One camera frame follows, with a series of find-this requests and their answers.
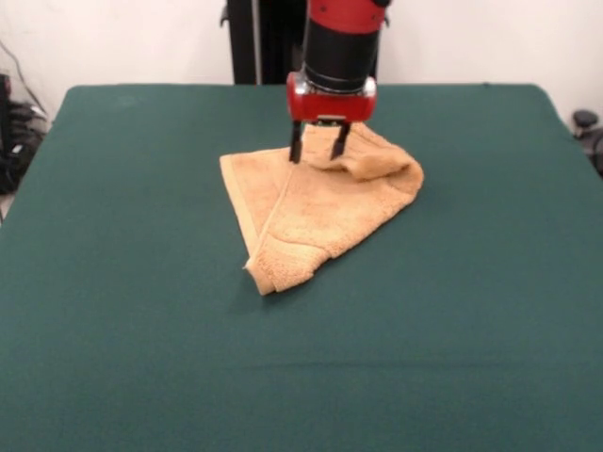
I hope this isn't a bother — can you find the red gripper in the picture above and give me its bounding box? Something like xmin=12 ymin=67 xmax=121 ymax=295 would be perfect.
xmin=285 ymin=87 xmax=378 ymax=165

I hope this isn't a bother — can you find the thin grey cable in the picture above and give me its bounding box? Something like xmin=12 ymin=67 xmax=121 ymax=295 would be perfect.
xmin=0 ymin=40 xmax=48 ymax=115

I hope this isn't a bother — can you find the dark green table cloth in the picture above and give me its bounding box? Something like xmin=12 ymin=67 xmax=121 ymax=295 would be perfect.
xmin=0 ymin=82 xmax=603 ymax=452

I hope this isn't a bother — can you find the dark stand base with knob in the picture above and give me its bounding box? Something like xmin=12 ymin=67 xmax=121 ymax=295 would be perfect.
xmin=0 ymin=73 xmax=48 ymax=195
xmin=572 ymin=109 xmax=603 ymax=179

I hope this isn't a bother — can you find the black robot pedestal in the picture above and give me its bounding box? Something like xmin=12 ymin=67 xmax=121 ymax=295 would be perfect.
xmin=219 ymin=0 xmax=391 ymax=86

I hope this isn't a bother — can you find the tan terry towel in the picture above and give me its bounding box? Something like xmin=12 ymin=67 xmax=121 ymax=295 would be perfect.
xmin=219 ymin=121 xmax=425 ymax=297

